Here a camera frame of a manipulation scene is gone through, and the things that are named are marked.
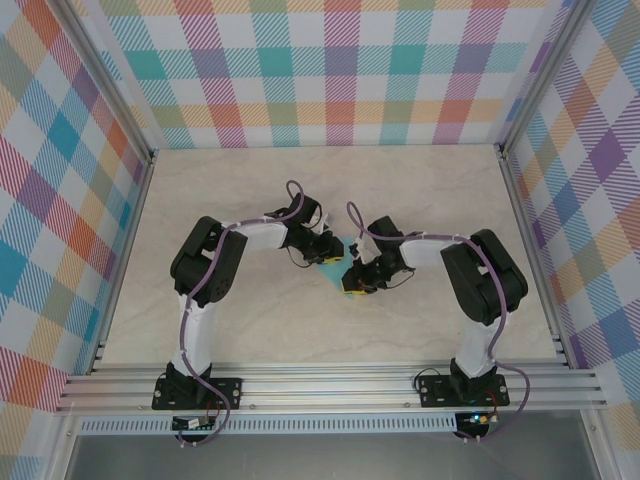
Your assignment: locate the teal cloth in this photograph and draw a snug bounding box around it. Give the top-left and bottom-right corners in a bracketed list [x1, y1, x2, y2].
[314, 237, 366, 304]

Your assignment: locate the aluminium mounting rail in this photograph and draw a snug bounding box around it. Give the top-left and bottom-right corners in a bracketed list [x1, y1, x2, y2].
[53, 360, 610, 415]

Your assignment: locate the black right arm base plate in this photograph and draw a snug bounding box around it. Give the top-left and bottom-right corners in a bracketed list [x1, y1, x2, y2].
[416, 372, 510, 409]

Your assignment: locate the slotted grey cable duct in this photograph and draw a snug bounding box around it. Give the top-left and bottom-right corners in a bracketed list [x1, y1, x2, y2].
[78, 412, 459, 435]

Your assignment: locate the aluminium side rail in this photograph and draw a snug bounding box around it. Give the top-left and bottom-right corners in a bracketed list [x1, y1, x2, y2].
[88, 149, 157, 375]
[494, 143, 572, 369]

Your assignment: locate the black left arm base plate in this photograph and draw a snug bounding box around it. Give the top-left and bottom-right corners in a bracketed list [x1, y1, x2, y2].
[151, 374, 245, 413]

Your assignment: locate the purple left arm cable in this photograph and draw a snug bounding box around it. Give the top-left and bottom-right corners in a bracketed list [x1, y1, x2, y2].
[177, 180, 307, 448]

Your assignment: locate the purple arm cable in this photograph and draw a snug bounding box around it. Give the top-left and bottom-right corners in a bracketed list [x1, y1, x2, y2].
[346, 201, 530, 444]
[177, 180, 307, 448]

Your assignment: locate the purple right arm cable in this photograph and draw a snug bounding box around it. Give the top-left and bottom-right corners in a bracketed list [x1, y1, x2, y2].
[346, 201, 530, 444]

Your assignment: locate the aluminium frame post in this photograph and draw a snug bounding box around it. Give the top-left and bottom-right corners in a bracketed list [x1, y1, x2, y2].
[52, 0, 157, 169]
[493, 0, 589, 157]

